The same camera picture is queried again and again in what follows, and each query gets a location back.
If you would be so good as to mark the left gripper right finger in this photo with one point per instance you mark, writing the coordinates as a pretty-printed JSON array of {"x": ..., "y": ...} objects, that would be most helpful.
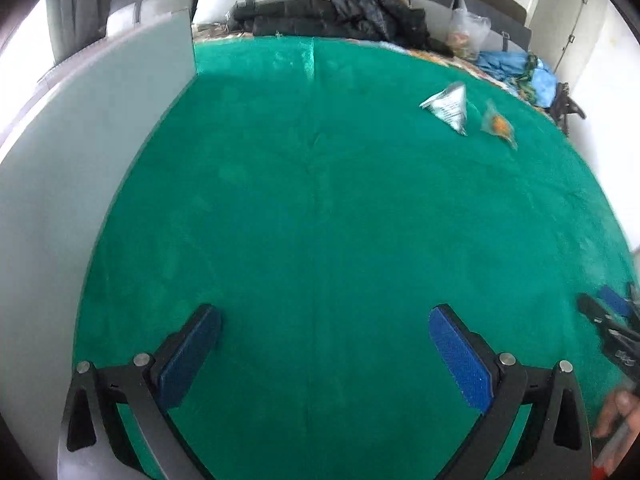
[{"x": 555, "y": 442}]

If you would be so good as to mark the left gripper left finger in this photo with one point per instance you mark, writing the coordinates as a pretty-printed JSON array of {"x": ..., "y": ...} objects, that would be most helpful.
[{"x": 93, "y": 442}]

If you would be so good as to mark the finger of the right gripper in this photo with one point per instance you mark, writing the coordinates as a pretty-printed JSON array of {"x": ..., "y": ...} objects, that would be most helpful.
[
  {"x": 622, "y": 306},
  {"x": 607, "y": 325}
]

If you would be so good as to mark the small orange snack packet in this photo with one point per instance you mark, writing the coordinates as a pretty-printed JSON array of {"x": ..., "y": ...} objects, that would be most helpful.
[{"x": 495, "y": 124}]

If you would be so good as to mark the silver triangular snack packet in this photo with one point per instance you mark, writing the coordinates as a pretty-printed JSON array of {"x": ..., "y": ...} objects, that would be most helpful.
[{"x": 449, "y": 106}]

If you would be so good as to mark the person's right hand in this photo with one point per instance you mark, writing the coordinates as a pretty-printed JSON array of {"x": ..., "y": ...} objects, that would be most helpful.
[{"x": 620, "y": 403}]

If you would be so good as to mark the dark folding chair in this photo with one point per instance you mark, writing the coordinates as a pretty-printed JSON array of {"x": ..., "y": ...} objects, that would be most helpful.
[{"x": 563, "y": 106}]

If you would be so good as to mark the blue cloth pile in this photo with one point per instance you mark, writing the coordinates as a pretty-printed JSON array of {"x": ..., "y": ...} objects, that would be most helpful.
[{"x": 524, "y": 73}]

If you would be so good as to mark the green patterned tablecloth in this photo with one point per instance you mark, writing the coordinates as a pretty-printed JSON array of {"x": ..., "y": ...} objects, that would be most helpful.
[{"x": 297, "y": 186}]

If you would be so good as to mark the white board panel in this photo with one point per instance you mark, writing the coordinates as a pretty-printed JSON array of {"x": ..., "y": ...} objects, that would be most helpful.
[{"x": 61, "y": 166}]

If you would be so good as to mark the clear plastic snack bag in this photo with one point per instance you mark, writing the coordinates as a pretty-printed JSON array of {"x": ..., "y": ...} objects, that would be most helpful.
[{"x": 466, "y": 32}]

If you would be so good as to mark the black puffer jacket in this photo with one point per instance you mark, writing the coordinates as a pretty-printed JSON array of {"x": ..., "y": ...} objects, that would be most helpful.
[{"x": 391, "y": 21}]

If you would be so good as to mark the grey curtain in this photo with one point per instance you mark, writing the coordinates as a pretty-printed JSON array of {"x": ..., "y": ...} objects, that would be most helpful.
[{"x": 75, "y": 24}]

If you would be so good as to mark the grey white left cushion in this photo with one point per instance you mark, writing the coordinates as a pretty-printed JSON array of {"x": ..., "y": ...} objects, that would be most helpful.
[{"x": 145, "y": 2}]

